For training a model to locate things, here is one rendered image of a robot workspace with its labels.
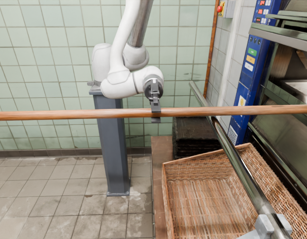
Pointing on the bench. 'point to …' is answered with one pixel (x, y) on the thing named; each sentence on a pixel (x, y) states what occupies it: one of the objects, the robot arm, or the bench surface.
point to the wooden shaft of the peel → (85, 114)
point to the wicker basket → (222, 197)
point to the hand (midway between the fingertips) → (155, 112)
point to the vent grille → (232, 135)
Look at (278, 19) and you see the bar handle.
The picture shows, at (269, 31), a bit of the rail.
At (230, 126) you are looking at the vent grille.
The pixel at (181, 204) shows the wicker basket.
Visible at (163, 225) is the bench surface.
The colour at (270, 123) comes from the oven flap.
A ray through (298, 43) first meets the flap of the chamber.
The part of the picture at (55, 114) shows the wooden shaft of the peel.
